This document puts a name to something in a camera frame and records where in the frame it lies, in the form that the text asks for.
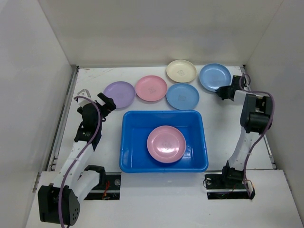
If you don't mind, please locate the blue plate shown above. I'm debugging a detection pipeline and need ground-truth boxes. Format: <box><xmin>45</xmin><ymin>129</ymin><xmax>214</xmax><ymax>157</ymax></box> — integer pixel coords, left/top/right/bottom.
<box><xmin>199</xmin><ymin>63</ymin><xmax>232</xmax><ymax>92</ymax></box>
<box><xmin>166</xmin><ymin>83</ymin><xmax>200</xmax><ymax>110</ymax></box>

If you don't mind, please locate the pink plate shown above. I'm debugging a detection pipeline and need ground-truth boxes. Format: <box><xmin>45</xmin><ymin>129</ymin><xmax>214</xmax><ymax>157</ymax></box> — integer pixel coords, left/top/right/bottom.
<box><xmin>147</xmin><ymin>125</ymin><xmax>186</xmax><ymax>163</ymax></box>
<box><xmin>135</xmin><ymin>75</ymin><xmax>168</xmax><ymax>102</ymax></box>

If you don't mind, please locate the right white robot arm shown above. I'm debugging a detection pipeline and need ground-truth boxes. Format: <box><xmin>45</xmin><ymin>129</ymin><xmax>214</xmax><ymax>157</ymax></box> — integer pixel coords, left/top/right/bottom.
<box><xmin>216</xmin><ymin>74</ymin><xmax>275</xmax><ymax>188</ymax></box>

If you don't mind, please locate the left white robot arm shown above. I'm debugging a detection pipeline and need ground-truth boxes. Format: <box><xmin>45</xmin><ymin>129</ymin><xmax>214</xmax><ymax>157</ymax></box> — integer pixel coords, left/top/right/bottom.
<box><xmin>38</xmin><ymin>93</ymin><xmax>116</xmax><ymax>228</ymax></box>

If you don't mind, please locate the blue plastic bin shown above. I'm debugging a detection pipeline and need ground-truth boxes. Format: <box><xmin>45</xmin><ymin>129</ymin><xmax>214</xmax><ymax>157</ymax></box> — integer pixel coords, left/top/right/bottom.
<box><xmin>119</xmin><ymin>111</ymin><xmax>209</xmax><ymax>173</ymax></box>

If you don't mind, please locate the purple plate left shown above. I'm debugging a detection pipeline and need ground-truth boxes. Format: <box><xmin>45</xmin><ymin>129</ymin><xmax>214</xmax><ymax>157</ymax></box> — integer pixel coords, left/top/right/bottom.
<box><xmin>103</xmin><ymin>81</ymin><xmax>136</xmax><ymax>109</ymax></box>

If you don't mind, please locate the cream plate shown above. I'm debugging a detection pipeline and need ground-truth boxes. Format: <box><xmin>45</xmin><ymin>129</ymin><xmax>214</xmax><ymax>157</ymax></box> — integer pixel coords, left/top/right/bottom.
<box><xmin>166</xmin><ymin>60</ymin><xmax>197</xmax><ymax>83</ymax></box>

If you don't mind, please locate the right aluminium rail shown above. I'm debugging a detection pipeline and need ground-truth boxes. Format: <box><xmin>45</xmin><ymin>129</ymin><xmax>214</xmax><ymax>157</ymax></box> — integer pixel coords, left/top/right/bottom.
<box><xmin>239</xmin><ymin>64</ymin><xmax>277</xmax><ymax>170</ymax></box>

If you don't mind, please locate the aluminium rail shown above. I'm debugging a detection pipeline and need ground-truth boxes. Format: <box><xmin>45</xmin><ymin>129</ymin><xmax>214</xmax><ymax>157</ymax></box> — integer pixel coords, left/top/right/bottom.
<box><xmin>42</xmin><ymin>65</ymin><xmax>79</xmax><ymax>171</ymax></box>
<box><xmin>239</xmin><ymin>64</ymin><xmax>277</xmax><ymax>170</ymax></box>

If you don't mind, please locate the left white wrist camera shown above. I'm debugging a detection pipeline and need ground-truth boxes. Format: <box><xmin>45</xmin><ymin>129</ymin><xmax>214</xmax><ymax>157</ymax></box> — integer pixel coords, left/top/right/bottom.
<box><xmin>74</xmin><ymin>89</ymin><xmax>92</xmax><ymax>107</ymax></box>

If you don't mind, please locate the left aluminium rail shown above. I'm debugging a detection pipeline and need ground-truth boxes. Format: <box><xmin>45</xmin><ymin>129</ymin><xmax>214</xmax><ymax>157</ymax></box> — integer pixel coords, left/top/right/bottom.
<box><xmin>42</xmin><ymin>65</ymin><xmax>79</xmax><ymax>171</ymax></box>

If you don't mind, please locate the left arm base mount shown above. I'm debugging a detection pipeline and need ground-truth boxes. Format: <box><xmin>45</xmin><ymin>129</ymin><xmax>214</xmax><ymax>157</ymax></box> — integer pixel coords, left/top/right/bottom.
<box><xmin>85</xmin><ymin>172</ymin><xmax>121</xmax><ymax>200</ymax></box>

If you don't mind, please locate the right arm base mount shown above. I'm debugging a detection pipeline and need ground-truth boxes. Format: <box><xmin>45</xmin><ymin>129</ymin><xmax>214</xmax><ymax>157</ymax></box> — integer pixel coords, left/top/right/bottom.
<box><xmin>203</xmin><ymin>172</ymin><xmax>256</xmax><ymax>200</ymax></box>

